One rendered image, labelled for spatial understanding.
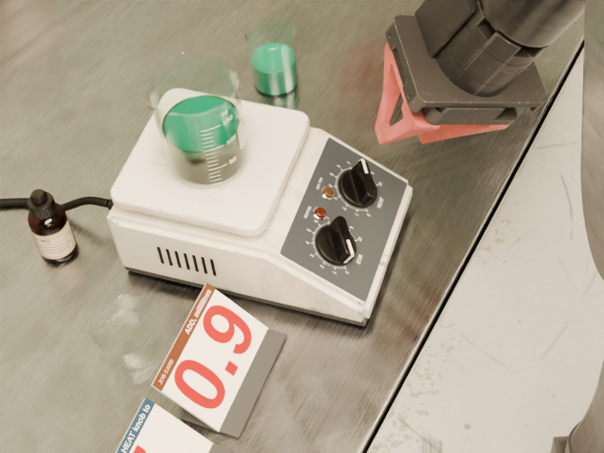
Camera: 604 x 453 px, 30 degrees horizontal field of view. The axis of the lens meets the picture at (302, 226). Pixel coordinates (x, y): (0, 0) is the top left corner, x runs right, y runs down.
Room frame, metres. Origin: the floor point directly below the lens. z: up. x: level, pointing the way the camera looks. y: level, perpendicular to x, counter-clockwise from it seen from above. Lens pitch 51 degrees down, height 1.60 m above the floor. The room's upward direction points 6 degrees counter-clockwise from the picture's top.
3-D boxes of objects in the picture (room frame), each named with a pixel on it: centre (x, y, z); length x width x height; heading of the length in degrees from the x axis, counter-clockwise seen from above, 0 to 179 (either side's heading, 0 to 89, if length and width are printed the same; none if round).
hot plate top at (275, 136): (0.57, 0.06, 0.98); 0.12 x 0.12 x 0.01; 67
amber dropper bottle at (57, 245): (0.57, 0.19, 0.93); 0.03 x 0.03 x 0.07
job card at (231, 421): (0.43, 0.07, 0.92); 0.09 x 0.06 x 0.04; 154
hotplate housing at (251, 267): (0.56, 0.04, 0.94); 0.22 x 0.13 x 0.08; 67
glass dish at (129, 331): (0.47, 0.13, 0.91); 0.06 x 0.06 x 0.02
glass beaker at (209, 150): (0.56, 0.07, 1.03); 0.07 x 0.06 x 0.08; 117
